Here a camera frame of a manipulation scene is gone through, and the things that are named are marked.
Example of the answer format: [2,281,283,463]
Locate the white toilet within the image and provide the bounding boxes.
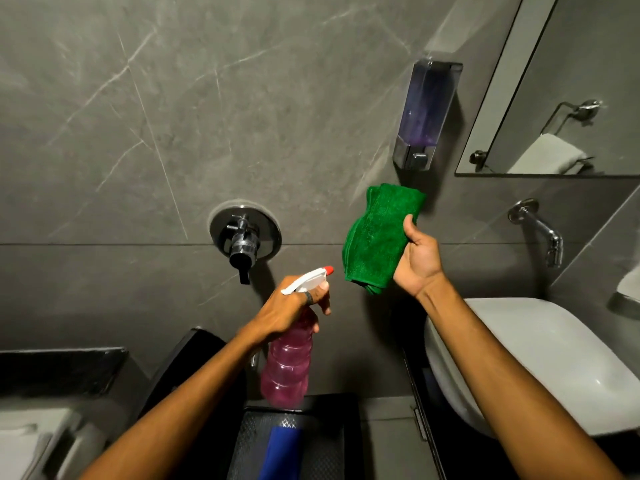
[0,407,109,480]

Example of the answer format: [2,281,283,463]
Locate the wall soap dispenser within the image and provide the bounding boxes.
[392,58,464,172]

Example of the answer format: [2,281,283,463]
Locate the green microfiber cloth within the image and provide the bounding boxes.
[342,183,427,296]

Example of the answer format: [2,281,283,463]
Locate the chrome wall mixer valve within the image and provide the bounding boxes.
[208,200,283,286]

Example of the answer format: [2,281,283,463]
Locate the black stone ledge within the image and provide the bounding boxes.
[0,347,129,398]

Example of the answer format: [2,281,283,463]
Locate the person's right forearm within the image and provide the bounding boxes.
[416,271,627,480]

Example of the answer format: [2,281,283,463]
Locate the person's left hand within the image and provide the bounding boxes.
[248,276,333,346]

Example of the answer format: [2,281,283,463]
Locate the person's left forearm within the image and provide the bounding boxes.
[79,321,273,480]

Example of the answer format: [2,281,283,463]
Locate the pink spray bottle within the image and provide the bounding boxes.
[260,266,335,410]

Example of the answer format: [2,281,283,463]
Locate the black mesh basket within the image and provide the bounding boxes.
[226,394,362,480]

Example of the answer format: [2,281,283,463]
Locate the wall mirror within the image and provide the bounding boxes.
[454,0,640,178]

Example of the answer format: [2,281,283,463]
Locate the white sink basin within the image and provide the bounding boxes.
[423,297,640,439]

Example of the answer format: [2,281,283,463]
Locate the black vanity cabinet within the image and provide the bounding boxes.
[401,340,523,480]

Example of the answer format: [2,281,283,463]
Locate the chrome cabinet handle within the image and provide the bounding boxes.
[412,406,429,443]

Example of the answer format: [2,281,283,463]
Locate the blue bottle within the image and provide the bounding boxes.
[257,425,304,480]

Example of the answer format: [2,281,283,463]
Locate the chrome wall tap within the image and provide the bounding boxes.
[507,198,565,269]

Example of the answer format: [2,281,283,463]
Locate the person's right hand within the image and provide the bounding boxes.
[392,214,446,300]

